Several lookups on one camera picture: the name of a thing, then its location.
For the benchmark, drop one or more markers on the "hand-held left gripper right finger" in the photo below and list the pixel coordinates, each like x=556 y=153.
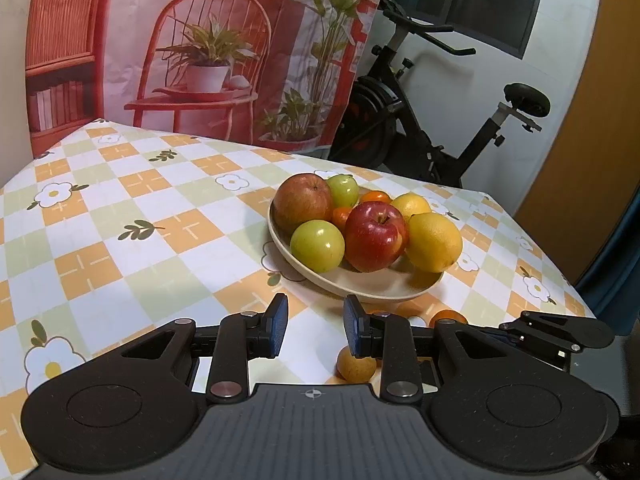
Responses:
x=352 y=327

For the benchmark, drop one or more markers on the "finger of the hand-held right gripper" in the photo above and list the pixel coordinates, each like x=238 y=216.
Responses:
x=545 y=347
x=575 y=332

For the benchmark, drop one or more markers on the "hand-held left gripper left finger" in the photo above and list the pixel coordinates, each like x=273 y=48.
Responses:
x=277 y=325

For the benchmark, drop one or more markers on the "small yellow fruit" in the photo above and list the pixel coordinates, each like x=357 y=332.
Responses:
x=355 y=367

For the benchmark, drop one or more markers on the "beige plate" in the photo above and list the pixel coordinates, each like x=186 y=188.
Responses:
x=370 y=287

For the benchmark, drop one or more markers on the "green round fruit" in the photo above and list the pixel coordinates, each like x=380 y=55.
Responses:
x=317 y=247
x=344 y=190

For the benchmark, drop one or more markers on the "shiny red apple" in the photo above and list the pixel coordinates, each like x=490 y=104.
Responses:
x=372 y=240

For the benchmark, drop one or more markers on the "yellow lemon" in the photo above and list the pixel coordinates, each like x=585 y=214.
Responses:
x=412 y=205
x=435 y=242

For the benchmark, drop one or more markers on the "brownish red apple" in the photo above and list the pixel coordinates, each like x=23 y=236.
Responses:
x=300 y=202

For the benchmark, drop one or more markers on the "dark blue cloth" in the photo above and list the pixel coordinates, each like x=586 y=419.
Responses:
x=617 y=280

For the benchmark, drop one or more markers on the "checked floral tablecloth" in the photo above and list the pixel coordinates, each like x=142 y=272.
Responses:
x=150 y=235

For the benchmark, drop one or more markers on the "orange wooden door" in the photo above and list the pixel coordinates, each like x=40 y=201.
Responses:
x=590 y=135

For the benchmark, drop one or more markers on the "black exercise bike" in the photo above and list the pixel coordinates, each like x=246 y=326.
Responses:
x=380 y=125

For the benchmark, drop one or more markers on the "printed pink backdrop cloth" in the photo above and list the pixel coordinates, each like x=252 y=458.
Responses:
x=125 y=20

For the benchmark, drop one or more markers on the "dark glass window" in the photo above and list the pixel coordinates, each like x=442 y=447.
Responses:
x=480 y=0

